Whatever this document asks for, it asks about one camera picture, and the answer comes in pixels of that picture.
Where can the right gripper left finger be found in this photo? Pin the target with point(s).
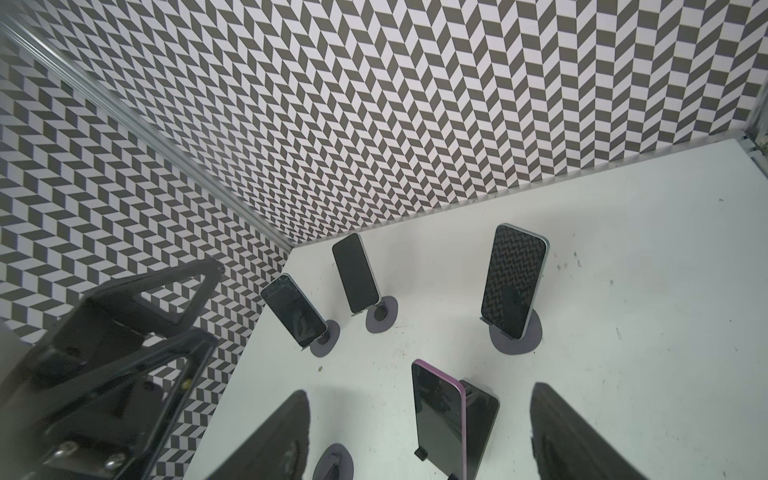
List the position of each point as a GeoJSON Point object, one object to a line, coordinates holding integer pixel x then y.
{"type": "Point", "coordinates": [278, 449]}

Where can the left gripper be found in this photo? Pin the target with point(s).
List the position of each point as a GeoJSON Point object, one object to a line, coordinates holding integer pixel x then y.
{"type": "Point", "coordinates": [99, 395]}

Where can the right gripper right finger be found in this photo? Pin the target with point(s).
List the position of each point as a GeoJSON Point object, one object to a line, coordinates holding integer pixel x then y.
{"type": "Point", "coordinates": [565, 446]}

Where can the black phone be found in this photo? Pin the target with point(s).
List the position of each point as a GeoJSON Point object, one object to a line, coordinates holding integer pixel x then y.
{"type": "Point", "coordinates": [294, 310]}
{"type": "Point", "coordinates": [355, 273]}
{"type": "Point", "coordinates": [516, 263]}

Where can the purple edged phone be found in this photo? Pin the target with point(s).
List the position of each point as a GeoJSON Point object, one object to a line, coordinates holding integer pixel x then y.
{"type": "Point", "coordinates": [440, 403]}

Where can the front centre round stand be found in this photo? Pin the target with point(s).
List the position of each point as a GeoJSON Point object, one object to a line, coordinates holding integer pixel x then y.
{"type": "Point", "coordinates": [335, 463]}

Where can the round stand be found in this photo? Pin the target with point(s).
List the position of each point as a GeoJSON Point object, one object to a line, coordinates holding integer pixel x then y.
{"type": "Point", "coordinates": [325, 343]}
{"type": "Point", "coordinates": [382, 316]}
{"type": "Point", "coordinates": [530, 340]}
{"type": "Point", "coordinates": [335, 463]}

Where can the back left round stand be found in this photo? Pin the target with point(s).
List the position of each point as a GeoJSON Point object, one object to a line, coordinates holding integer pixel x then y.
{"type": "Point", "coordinates": [325, 343]}

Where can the back right round stand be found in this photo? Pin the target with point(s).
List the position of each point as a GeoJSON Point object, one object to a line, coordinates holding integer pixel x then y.
{"type": "Point", "coordinates": [530, 340]}

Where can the back middle round stand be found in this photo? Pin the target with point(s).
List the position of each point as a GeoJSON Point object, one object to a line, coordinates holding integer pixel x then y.
{"type": "Point", "coordinates": [382, 316]}

